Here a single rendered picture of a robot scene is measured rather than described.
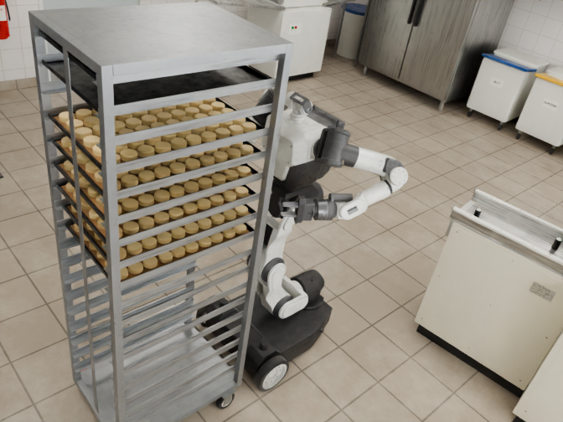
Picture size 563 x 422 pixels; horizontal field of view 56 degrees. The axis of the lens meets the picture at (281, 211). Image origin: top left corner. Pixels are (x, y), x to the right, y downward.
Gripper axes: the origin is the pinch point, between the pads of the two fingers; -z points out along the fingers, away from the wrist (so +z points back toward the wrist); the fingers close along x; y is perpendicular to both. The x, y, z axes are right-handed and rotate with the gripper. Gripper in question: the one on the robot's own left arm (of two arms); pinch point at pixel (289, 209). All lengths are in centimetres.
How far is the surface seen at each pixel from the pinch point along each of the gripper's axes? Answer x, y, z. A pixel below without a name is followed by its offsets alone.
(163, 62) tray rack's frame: 68, 30, -51
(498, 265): -41, -9, 119
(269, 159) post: 27.3, 8.2, -13.2
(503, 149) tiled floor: -113, -281, 316
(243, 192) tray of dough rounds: 11.1, 5.5, -20.6
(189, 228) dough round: 2.1, 15.5, -40.5
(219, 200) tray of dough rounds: 11.1, 10.8, -30.2
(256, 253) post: -15.8, 8.5, -12.8
